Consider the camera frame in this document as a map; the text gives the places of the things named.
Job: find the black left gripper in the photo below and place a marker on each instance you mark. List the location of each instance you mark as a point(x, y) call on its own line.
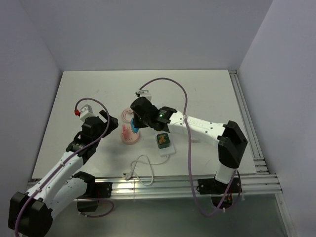
point(113, 124)

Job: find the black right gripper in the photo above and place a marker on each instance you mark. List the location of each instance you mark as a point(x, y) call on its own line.
point(137, 123)

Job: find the blue triangular plug adapter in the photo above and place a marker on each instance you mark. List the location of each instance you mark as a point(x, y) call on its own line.
point(134, 127)

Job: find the pink plug adapter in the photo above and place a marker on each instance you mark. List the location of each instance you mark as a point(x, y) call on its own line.
point(126, 134)

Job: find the dark green cube plug adapter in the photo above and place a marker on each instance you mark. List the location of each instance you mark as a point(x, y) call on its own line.
point(163, 140)

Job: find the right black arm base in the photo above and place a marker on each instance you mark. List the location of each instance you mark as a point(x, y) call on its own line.
point(213, 187)

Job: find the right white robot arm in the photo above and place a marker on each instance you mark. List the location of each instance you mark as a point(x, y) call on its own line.
point(228, 138)

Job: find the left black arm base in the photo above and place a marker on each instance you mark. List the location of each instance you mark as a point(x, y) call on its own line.
point(96, 194)

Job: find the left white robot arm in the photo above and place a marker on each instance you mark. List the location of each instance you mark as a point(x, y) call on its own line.
point(31, 213)

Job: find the white plug adapter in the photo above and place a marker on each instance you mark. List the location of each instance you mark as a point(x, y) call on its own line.
point(195, 140)

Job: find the pink round socket hub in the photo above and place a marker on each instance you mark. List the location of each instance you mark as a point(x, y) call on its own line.
point(136, 138)

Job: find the white multicolour power strip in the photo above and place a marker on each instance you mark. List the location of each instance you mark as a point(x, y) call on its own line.
point(167, 151)

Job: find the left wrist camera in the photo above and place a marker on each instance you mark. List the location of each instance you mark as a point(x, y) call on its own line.
point(85, 112)

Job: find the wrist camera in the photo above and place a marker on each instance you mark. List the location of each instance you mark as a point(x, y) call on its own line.
point(144, 93)
point(85, 112)

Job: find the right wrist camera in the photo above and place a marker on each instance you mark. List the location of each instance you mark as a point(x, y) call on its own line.
point(144, 93)

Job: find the aluminium right rail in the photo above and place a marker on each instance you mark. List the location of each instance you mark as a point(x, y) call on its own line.
point(255, 148)

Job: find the aluminium front rail frame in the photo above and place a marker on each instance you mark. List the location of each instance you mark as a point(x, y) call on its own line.
point(179, 187)

